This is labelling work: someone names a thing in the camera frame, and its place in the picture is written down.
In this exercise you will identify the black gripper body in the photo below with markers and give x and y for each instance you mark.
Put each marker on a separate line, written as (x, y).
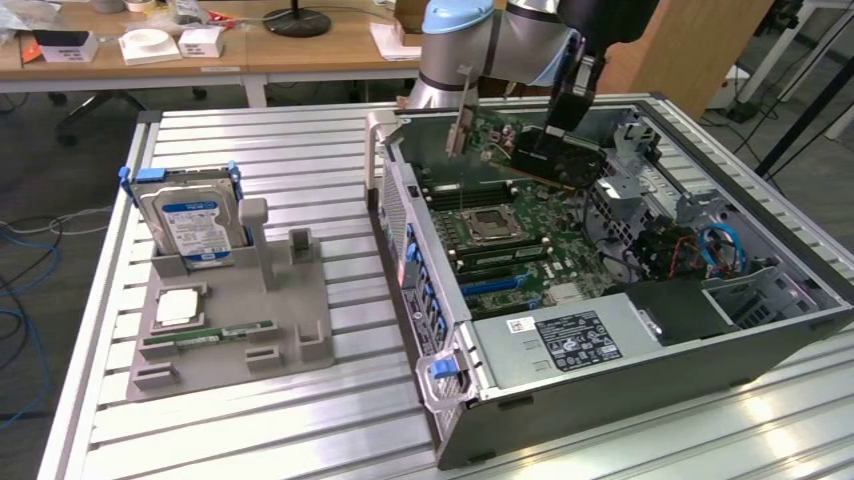
(607, 22)

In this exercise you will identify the green graphics card black fan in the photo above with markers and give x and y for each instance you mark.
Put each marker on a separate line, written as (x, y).
(494, 130)

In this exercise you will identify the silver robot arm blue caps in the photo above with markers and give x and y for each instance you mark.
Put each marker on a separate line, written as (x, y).
(454, 50)

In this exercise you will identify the wooden cabinet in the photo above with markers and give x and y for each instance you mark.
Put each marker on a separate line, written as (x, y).
(700, 50)

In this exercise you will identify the perforated metal disk bay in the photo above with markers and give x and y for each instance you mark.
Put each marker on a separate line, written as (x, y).
(627, 210)

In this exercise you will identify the CPU socket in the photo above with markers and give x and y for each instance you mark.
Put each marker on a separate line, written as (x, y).
(494, 225)

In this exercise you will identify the brown cardboard box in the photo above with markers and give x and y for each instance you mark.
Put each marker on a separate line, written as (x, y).
(408, 17)

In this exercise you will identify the white papers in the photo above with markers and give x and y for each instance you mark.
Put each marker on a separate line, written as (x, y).
(393, 47)

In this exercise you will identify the silver chipset heatsink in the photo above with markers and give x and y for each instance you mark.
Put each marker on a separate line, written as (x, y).
(567, 294)

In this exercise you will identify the blue expansion slot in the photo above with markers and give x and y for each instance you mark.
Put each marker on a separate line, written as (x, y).
(490, 286)

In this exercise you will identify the wooden desk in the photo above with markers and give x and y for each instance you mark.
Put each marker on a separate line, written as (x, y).
(320, 57)

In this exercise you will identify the black lamp base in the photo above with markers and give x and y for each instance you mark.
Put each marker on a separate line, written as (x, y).
(296, 24)

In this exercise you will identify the grey power supply unit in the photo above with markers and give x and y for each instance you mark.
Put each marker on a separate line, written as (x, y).
(534, 345)

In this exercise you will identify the blue case latch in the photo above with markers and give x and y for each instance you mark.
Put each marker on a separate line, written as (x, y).
(442, 371)

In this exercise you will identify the grey parts rack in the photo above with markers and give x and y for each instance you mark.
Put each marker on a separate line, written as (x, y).
(293, 310)

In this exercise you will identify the small white box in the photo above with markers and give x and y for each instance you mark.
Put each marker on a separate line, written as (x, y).
(200, 44)

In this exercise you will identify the open black PC case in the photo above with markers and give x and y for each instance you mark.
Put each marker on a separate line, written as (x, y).
(600, 410)

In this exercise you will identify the hard disk blue side rails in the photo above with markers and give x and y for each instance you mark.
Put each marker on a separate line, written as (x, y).
(187, 220)

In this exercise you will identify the white box with tape roll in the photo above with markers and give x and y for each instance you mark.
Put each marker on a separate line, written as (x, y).
(149, 47)

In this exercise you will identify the green RAM stick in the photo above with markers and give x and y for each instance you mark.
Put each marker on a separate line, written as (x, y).
(207, 335)

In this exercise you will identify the silver CPU chip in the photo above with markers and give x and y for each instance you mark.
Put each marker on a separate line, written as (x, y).
(179, 307)

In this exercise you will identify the black chair base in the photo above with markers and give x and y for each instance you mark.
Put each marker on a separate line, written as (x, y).
(93, 112)

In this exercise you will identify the grey cup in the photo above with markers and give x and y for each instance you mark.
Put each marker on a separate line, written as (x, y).
(107, 6)

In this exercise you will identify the white box black top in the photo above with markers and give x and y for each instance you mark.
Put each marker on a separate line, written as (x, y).
(67, 47)

